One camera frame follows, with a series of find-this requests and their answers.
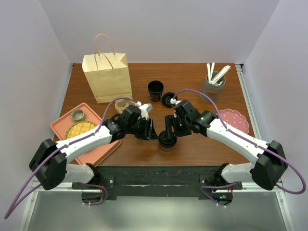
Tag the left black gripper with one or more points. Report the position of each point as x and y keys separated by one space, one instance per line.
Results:
x=148 y=133

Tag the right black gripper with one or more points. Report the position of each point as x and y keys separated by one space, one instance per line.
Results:
x=171 y=120

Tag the black coffee lid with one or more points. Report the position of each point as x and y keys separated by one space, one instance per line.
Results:
x=165 y=140

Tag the black coffee cup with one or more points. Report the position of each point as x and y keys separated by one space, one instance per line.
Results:
x=166 y=147

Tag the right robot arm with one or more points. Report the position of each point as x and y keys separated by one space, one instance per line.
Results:
x=265 y=166

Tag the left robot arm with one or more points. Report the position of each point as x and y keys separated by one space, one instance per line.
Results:
x=51 y=164

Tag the stack of black cups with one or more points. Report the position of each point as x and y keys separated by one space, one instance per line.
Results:
x=155 y=89

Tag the cardboard cup carrier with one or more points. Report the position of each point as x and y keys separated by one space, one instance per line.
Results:
x=122 y=104

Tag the grey straw holder cup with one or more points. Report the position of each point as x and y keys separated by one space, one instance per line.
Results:
x=213 y=91

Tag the pink dotted plate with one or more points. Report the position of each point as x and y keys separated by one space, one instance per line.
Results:
x=235 y=119

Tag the yellow woven round mat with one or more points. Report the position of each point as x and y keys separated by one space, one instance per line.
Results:
x=79 y=128

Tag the brown paper bag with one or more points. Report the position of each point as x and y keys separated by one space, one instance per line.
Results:
x=107 y=74

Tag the small grey ceramic bowl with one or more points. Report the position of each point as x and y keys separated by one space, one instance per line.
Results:
x=78 y=115

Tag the pink plastic tray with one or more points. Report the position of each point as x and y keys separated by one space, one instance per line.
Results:
x=62 y=125

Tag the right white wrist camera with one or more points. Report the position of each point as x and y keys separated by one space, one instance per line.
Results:
x=174 y=102

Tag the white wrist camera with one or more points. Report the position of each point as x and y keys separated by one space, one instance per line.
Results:
x=145 y=109
x=174 y=102

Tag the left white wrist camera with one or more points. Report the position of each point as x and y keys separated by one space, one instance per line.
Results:
x=145 y=109

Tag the aluminium frame rail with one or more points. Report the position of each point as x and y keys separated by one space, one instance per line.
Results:
x=36 y=187

